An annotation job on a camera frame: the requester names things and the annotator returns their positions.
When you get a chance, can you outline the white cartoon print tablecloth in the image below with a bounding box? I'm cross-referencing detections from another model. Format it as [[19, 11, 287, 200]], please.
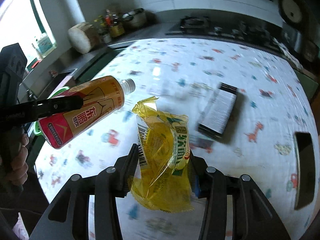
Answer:
[[35, 38, 319, 239]]

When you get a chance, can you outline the person's left hand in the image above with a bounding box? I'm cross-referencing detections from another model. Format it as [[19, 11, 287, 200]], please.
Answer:
[[6, 134, 29, 186]]

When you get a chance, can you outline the green plastic mesh basket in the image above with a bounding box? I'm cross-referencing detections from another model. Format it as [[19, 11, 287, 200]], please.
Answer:
[[34, 86, 71, 136]]

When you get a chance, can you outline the yellow plastic snack wrapper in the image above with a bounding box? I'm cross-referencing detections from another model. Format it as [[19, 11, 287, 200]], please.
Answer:
[[131, 96, 193, 213]]

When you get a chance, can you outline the yellow label oil bottle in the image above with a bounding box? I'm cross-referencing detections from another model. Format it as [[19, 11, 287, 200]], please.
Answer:
[[110, 14, 125, 38]]

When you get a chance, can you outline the black gas stove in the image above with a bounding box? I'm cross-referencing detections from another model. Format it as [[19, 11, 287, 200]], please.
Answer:
[[166, 16, 280, 53]]

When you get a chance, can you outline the white detergent jug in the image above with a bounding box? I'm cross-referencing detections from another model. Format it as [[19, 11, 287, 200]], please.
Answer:
[[32, 33, 56, 59]]

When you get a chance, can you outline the metal cooking pot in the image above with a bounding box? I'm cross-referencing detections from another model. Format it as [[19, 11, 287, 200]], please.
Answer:
[[122, 8, 147, 28]]

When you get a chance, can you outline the black white label box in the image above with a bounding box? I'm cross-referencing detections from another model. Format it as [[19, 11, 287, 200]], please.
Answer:
[[197, 83, 238, 139]]

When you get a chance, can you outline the orange red drink bottle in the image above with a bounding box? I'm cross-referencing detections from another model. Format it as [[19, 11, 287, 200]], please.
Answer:
[[39, 76, 136, 149]]

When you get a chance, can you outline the round wooden chopping block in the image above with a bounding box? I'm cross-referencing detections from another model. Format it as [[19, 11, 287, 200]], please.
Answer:
[[67, 22, 100, 54]]

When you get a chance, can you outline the black smartphone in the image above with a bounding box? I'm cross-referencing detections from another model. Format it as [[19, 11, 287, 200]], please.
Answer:
[[293, 132, 316, 210]]

